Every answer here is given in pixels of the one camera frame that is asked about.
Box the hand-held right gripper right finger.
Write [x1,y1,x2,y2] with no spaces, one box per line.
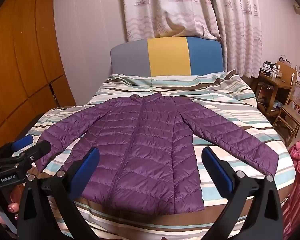
[201,146,283,240]

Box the wooden desk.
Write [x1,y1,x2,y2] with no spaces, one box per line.
[254,66,292,117]

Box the striped bedspread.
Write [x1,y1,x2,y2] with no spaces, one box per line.
[12,69,297,240]

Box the wooden wardrobe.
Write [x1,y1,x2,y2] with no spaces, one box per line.
[0,0,77,155]

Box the ship print curtain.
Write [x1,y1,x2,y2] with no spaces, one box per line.
[206,0,263,78]
[120,0,221,43]

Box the pink blanket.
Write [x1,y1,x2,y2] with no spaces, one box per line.
[281,134,300,240]

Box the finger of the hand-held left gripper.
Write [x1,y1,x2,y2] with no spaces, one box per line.
[14,140,52,167]
[11,134,34,153]

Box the wooden rattan chair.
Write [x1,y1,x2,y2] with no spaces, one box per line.
[273,61,300,147]

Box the round patterned tin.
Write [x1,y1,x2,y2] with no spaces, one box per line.
[259,65,275,77]

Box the person's left hand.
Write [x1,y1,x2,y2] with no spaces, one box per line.
[0,192,22,222]

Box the grey yellow blue headboard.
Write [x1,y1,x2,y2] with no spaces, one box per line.
[110,36,224,77]

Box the purple down jacket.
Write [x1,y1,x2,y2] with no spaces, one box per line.
[34,92,280,216]

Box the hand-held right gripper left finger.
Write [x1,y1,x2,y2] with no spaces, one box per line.
[16,147,101,240]

